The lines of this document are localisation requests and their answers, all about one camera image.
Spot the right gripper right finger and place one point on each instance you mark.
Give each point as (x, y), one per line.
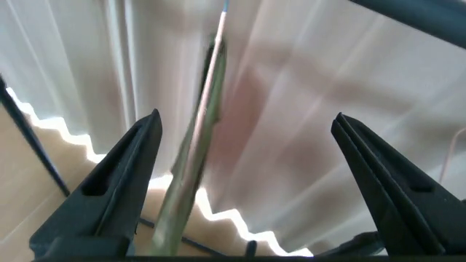
(411, 211)

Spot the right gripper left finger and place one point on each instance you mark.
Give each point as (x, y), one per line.
(109, 211)

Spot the beige curtain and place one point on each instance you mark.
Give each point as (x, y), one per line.
(327, 109)

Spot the pink clothes hanger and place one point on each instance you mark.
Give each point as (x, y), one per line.
(211, 72)
(446, 156)

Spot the green printed shirt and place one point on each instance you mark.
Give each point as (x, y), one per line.
(182, 189)

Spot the black clothes rack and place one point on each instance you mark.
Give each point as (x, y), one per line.
(429, 18)

